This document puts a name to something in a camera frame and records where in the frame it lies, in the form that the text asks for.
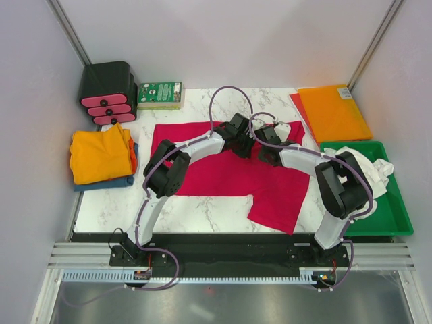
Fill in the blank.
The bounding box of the yellow folded t shirt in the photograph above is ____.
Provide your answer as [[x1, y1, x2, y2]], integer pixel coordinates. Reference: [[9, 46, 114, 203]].
[[70, 124, 132, 184]]

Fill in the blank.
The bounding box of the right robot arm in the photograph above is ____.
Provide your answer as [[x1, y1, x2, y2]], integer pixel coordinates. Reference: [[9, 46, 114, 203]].
[[249, 122, 374, 266]]

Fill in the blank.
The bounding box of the orange plastic folder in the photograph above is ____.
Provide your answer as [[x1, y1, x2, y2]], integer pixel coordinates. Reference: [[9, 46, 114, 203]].
[[298, 84, 373, 143]]

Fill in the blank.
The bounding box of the green plastic tray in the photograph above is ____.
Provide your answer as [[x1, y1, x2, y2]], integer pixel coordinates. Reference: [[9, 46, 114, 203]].
[[320, 140, 414, 236]]

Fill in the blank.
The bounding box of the left aluminium corner post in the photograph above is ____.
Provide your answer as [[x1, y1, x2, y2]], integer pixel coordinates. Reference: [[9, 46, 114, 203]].
[[47, 0, 92, 66]]

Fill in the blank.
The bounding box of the blue folded t shirt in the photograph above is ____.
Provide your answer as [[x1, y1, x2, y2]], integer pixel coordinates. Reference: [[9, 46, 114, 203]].
[[74, 143, 138, 192]]

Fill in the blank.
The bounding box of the white cable duct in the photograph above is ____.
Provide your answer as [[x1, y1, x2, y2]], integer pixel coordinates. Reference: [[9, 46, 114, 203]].
[[61, 268, 318, 285]]

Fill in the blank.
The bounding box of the white crumpled t shirt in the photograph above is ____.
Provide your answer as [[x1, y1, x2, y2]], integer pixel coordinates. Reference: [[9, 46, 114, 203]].
[[324, 146, 394, 220]]

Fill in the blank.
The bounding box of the orange folded t shirt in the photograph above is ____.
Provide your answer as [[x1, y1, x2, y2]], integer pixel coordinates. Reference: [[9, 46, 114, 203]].
[[129, 137, 138, 174]]

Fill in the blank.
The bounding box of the magenta t shirt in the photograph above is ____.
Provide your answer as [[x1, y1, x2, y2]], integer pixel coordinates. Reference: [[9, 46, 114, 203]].
[[149, 120, 310, 236]]

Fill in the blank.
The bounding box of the aluminium corner post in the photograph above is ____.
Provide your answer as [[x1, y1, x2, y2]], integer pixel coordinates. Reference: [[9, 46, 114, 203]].
[[47, 0, 92, 66], [347, 0, 406, 92]]

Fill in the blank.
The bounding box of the green white box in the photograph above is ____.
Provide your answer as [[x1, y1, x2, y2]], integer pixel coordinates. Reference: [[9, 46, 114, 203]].
[[137, 82, 184, 110]]

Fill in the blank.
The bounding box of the right aluminium corner post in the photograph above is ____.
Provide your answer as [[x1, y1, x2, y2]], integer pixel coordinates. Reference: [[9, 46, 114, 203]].
[[347, 0, 406, 92]]

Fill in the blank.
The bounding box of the red plastic folder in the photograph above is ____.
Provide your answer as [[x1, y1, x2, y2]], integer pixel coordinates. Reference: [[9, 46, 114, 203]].
[[290, 93, 321, 146]]

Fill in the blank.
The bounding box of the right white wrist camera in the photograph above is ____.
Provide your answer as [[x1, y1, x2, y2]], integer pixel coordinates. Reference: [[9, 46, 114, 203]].
[[273, 122, 291, 142]]

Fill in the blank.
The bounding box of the black pink drawer organizer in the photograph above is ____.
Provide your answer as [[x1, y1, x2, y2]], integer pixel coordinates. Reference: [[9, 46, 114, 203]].
[[78, 61, 138, 126]]

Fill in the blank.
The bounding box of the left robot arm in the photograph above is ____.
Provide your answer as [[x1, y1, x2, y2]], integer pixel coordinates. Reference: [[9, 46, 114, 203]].
[[109, 113, 254, 265]]

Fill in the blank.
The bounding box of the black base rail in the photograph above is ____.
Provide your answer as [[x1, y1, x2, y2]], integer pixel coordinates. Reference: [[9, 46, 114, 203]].
[[70, 232, 352, 278]]

